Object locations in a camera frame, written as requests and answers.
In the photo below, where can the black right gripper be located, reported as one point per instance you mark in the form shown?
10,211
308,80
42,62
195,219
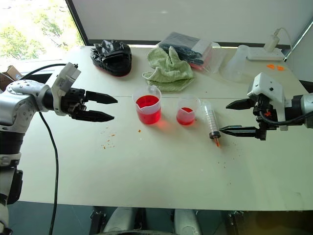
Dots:
265,115

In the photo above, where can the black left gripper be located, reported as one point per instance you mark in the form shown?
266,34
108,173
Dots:
74,100

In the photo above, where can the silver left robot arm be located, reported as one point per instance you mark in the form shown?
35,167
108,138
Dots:
17,98

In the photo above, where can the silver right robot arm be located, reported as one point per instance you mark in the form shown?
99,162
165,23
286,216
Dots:
305,105

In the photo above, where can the clear plastic syringe orange tip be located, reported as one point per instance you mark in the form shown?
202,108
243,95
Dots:
210,117

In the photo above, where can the large beaker red liquid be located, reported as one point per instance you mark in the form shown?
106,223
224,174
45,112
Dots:
148,110

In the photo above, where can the clear plastic container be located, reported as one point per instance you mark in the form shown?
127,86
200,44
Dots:
236,66

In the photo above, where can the small beaker red liquid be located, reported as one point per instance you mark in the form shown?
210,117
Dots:
186,115

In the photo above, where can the black crumpled plastic bag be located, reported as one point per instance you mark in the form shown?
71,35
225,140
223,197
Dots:
111,58

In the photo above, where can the small orange plastic piece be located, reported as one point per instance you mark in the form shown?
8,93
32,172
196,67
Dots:
280,68
271,66

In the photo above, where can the white power strip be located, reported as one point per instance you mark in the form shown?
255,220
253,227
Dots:
265,55

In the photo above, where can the green towel cloth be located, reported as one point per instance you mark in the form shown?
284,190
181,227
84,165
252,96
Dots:
168,71

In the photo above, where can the white plug adapter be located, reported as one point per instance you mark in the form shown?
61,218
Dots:
272,41

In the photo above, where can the clear bag with dark cloths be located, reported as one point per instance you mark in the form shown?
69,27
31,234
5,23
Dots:
188,49

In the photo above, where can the brown cardboard box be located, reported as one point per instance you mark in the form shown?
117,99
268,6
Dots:
9,74

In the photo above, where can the grey rounded robot leg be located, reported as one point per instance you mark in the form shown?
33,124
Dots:
185,222
123,221

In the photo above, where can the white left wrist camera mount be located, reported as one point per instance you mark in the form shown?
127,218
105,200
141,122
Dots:
65,79

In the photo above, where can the dark window frame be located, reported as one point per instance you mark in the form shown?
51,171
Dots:
77,22

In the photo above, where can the black table leg bracket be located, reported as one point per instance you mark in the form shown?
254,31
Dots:
97,221
235,222

